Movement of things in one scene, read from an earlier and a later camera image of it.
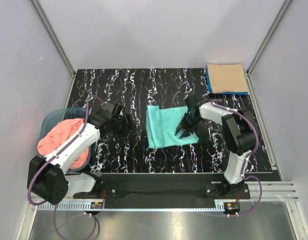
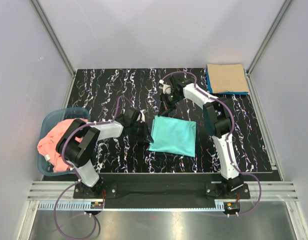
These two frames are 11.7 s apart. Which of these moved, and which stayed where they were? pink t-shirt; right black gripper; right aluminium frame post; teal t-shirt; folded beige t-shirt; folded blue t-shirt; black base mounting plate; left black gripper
Moved: right black gripper; left black gripper; teal t-shirt
Stayed: black base mounting plate; pink t-shirt; folded beige t-shirt; right aluminium frame post; folded blue t-shirt
